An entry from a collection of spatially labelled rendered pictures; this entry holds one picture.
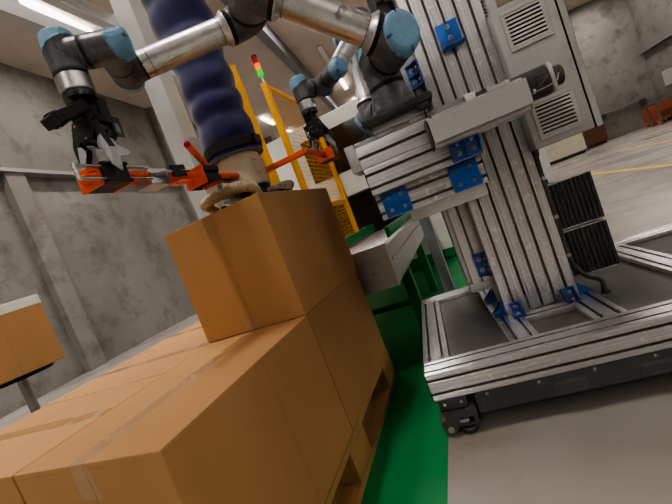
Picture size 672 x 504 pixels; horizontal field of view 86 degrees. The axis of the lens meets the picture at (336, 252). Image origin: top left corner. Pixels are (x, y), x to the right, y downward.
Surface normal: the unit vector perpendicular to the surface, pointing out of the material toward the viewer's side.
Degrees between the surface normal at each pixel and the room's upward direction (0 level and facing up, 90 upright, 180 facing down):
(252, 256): 90
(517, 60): 90
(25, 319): 90
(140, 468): 90
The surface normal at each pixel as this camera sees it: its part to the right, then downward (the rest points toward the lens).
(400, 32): 0.34, 0.02
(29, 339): 0.68, -0.21
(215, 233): -0.32, 0.19
